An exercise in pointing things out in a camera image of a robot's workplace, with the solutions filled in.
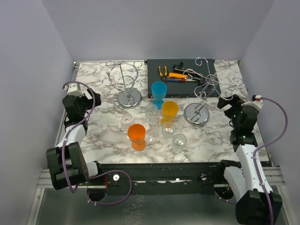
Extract scroll arm chrome glass rack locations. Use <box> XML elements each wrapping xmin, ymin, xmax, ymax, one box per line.
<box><xmin>183</xmin><ymin>57</ymin><xmax>233</xmax><ymax>127</ymax></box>

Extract ribbed clear wine glass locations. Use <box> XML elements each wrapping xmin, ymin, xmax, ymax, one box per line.
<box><xmin>172</xmin><ymin>134</ymin><xmax>187</xmax><ymax>153</ymax></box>

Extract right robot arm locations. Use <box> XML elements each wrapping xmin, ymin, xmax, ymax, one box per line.
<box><xmin>215</xmin><ymin>95</ymin><xmax>283</xmax><ymax>225</ymax></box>

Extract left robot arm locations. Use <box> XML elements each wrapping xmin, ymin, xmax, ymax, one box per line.
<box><xmin>46</xmin><ymin>89</ymin><xmax>104</xmax><ymax>190</ymax></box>

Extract clear glass far left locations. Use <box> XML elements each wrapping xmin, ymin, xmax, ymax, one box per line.
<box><xmin>120</xmin><ymin>112</ymin><xmax>134</xmax><ymax>132</ymax></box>

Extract orange plastic goblet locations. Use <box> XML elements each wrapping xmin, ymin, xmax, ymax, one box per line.
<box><xmin>127</xmin><ymin>124</ymin><xmax>146</xmax><ymax>151</ymax></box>

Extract dark grey tool tray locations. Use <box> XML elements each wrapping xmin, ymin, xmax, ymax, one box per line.
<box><xmin>145</xmin><ymin>59</ymin><xmax>216</xmax><ymax>98</ymax></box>

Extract yellow plastic goblet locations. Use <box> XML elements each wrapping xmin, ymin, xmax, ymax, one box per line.
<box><xmin>161</xmin><ymin>101</ymin><xmax>179</xmax><ymax>125</ymax></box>

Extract clear glass with reflection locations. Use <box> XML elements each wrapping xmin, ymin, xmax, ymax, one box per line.
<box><xmin>162</xmin><ymin>121</ymin><xmax>176</xmax><ymax>141</ymax></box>

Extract clear glass behind centre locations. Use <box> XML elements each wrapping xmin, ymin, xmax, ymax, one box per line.
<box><xmin>145</xmin><ymin>103</ymin><xmax>158</xmax><ymax>121</ymax></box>

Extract black metal tool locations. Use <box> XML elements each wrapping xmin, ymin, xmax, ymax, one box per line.
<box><xmin>173</xmin><ymin>62</ymin><xmax>191</xmax><ymax>71</ymax></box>

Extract clear stemmed glass centre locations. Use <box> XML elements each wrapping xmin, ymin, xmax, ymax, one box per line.
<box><xmin>148</xmin><ymin>115</ymin><xmax>161</xmax><ymax>143</ymax></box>

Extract orange utility knife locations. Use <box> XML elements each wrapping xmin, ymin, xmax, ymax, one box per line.
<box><xmin>167</xmin><ymin>72</ymin><xmax>188</xmax><ymax>79</ymax></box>

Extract blue red screwdriver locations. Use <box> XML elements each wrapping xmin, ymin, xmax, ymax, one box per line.
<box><xmin>166</xmin><ymin>78</ymin><xmax>187</xmax><ymax>83</ymax></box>

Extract blue plastic goblet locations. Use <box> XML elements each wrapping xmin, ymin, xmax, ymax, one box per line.
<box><xmin>151</xmin><ymin>81</ymin><xmax>167</xmax><ymax>110</ymax></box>

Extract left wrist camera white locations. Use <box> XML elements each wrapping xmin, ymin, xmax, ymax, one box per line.
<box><xmin>67</xmin><ymin>83</ymin><xmax>83</xmax><ymax>97</ymax></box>

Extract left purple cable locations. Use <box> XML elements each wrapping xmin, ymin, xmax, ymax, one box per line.
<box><xmin>61</xmin><ymin>81</ymin><xmax>133</xmax><ymax>207</ymax></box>

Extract purple cable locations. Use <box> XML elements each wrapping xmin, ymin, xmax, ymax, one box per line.
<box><xmin>61</xmin><ymin>81</ymin><xmax>133</xmax><ymax>207</ymax></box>
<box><xmin>215</xmin><ymin>97</ymin><xmax>289</xmax><ymax>225</ymax></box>

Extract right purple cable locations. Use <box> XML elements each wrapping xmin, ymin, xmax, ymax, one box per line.
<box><xmin>215</xmin><ymin>97</ymin><xmax>289</xmax><ymax>225</ymax></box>

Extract round ring chrome glass rack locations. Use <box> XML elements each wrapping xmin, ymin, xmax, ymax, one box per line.
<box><xmin>102</xmin><ymin>61</ymin><xmax>142</xmax><ymax>109</ymax></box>

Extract black front mounting rail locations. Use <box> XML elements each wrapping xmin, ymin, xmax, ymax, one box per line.
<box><xmin>100</xmin><ymin>160</ymin><xmax>241</xmax><ymax>196</ymax></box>

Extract aluminium extrusion frame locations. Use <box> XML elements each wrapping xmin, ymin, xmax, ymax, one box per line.
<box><xmin>25</xmin><ymin>62</ymin><xmax>79</xmax><ymax>225</ymax></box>

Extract yellow handled pliers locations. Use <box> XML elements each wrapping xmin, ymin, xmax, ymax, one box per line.
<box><xmin>158</xmin><ymin>66</ymin><xmax>168</xmax><ymax>83</ymax></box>

